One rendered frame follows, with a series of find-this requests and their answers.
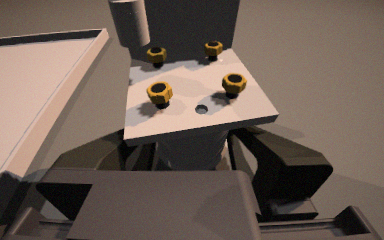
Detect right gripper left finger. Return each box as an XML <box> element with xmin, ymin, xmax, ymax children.
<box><xmin>49</xmin><ymin>128</ymin><xmax>156</xmax><ymax>171</ymax></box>

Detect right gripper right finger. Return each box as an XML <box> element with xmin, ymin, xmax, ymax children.
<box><xmin>227</xmin><ymin>126</ymin><xmax>333</xmax><ymax>211</ymax></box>

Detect beige rectangular tray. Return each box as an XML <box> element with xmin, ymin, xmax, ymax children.
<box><xmin>0</xmin><ymin>28</ymin><xmax>109</xmax><ymax>219</ymax></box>

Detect yellow hex nut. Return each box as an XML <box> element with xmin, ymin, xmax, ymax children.
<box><xmin>147</xmin><ymin>47</ymin><xmax>166</xmax><ymax>63</ymax></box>
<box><xmin>222</xmin><ymin>73</ymin><xmax>247</xmax><ymax>94</ymax></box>
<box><xmin>146</xmin><ymin>82</ymin><xmax>173</xmax><ymax>104</ymax></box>
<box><xmin>204</xmin><ymin>41</ymin><xmax>223</xmax><ymax>56</ymax></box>

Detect blue nut driver barrel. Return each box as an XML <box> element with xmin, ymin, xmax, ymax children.
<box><xmin>108</xmin><ymin>0</ymin><xmax>150</xmax><ymax>48</ymax></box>

